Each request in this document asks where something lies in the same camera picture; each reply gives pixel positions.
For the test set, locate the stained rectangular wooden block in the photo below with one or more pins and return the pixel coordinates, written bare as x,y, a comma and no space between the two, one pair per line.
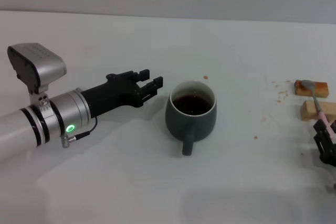
321,89

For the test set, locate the light notched wooden block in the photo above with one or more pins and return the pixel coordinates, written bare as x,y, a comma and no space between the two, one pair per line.
308,111

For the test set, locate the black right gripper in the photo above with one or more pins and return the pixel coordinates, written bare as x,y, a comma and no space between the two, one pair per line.
330,155

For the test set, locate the dark coffee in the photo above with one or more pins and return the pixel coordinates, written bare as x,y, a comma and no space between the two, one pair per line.
191,106

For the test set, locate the grey ceramic cup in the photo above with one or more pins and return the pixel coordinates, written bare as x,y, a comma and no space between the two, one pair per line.
189,127

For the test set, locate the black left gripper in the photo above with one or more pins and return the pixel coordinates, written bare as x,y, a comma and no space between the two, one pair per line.
113,93

